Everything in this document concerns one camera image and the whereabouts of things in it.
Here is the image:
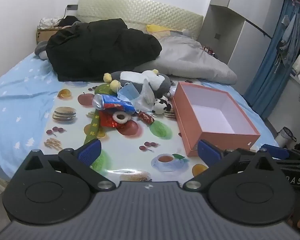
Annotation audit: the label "grey duvet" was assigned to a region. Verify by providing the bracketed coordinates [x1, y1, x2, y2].
[132, 29, 238, 85]

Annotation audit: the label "green plush stick yellow pompoms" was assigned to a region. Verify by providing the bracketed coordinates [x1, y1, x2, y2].
[82, 72, 120, 147]

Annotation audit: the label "cream padded headboard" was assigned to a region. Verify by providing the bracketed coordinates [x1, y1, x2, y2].
[76, 0, 204, 42]

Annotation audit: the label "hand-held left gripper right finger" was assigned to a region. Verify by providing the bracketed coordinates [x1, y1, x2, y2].
[184, 139, 278, 192]

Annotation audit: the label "blue snack packet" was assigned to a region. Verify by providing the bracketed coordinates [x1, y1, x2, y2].
[92, 94, 137, 113]

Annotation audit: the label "light blue bedsheet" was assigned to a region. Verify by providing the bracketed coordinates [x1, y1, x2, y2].
[0, 52, 280, 180]

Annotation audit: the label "brown cardboard box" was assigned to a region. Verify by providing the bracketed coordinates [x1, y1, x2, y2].
[36, 27, 63, 45]

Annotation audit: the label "blue curtain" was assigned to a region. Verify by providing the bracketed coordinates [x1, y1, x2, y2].
[244, 0, 300, 120]

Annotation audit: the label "grey plush item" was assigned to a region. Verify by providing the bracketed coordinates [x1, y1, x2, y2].
[34, 41, 49, 60]

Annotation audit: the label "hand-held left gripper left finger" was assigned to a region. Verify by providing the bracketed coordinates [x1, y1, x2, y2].
[22, 139, 115, 192]

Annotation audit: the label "hanging denim shirt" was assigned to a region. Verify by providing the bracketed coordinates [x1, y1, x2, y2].
[281, 12, 300, 67]

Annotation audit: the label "food printed tablecloth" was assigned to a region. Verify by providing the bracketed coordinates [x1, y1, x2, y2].
[44, 80, 240, 183]

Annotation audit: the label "white patterned cloth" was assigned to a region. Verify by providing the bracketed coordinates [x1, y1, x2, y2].
[39, 17, 63, 29]

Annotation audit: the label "panda plush toy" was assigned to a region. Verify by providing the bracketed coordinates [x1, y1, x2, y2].
[151, 97, 173, 115]

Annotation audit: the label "white wardrobe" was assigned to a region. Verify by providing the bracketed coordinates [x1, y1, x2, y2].
[199, 0, 285, 96]

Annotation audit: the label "clear plastic bag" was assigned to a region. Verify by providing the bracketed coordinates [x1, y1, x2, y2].
[134, 79, 155, 112]

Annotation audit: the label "white plush ring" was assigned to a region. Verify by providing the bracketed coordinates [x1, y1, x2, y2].
[112, 111, 129, 124]

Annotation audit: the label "red candy wrapper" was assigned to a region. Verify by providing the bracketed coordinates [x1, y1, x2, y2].
[138, 111, 154, 124]

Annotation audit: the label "yellow pillow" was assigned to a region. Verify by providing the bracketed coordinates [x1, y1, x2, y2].
[146, 24, 177, 39]

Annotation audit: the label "black jacket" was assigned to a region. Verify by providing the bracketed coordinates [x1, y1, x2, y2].
[45, 19, 162, 82]

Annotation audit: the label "grey white penguin plush toy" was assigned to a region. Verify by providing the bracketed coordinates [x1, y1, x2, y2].
[110, 69, 173, 98]

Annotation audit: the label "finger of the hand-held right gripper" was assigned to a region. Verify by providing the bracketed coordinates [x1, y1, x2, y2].
[261, 144, 300, 161]
[234, 148, 257, 156]

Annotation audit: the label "blue face mask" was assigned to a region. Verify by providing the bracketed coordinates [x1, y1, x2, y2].
[117, 82, 140, 103]

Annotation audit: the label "pink cardboard box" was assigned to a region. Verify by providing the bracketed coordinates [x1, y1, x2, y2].
[171, 81, 261, 157]

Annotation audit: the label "cluster of small bottles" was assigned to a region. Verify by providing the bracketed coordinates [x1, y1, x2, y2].
[201, 45, 216, 55]

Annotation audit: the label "red foil wrapper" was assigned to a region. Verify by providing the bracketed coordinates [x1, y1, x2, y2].
[99, 110, 120, 129]

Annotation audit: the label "white trash bin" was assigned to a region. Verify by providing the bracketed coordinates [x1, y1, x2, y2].
[275, 127, 297, 148]

